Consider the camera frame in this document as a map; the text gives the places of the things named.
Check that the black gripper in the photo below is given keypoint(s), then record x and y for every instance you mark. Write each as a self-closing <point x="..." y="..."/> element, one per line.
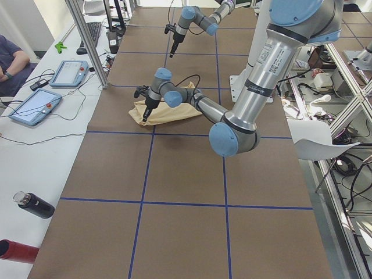
<point x="150" y="103"/>
<point x="176" y="39"/>

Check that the beige long-sleeve printed shirt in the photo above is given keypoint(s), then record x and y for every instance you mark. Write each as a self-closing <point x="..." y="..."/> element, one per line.
<point x="168" y="112"/>

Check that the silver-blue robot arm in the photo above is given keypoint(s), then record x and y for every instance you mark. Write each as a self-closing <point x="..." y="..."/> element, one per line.
<point x="193" y="14"/>
<point x="290" y="25"/>

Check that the black keyboard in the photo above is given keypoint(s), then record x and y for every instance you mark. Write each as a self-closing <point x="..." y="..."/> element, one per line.
<point x="95" y="31"/>

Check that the far blue teach pendant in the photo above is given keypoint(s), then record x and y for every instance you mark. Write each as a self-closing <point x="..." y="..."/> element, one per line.
<point x="69" y="74"/>

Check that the blue teach pendant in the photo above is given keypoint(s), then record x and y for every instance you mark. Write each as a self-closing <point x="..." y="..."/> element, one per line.
<point x="36" y="107"/>
<point x="69" y="74"/>

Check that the black computer mouse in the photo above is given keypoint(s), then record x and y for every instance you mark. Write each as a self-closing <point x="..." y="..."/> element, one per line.
<point x="81" y="51"/>

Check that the brown table mat with blue grid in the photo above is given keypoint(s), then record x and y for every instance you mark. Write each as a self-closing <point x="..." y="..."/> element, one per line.
<point x="157" y="202"/>

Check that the near blue teach pendant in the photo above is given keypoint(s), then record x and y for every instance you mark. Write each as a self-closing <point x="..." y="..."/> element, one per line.
<point x="36" y="107"/>

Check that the green plastic clamp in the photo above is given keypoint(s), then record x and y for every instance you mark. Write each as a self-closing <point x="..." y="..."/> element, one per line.
<point x="60" y="47"/>

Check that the seated person in blue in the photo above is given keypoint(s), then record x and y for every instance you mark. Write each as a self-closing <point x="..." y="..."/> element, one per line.
<point x="15" y="67"/>

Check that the black steel-capped bottle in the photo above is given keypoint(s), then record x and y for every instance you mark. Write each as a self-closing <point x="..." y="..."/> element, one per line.
<point x="34" y="204"/>

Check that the white curved shroud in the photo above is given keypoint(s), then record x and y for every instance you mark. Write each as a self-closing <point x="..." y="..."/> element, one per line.
<point x="313" y="140"/>

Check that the red bottle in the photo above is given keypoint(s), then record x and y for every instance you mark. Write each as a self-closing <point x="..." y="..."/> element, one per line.
<point x="17" y="252"/>

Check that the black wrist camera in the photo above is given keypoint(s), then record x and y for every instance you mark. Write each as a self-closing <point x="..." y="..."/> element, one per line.
<point x="170" y="28"/>
<point x="141" y="91"/>

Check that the aluminium frame post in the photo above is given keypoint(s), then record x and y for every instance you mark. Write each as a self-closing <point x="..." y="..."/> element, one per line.
<point x="87" y="40"/>

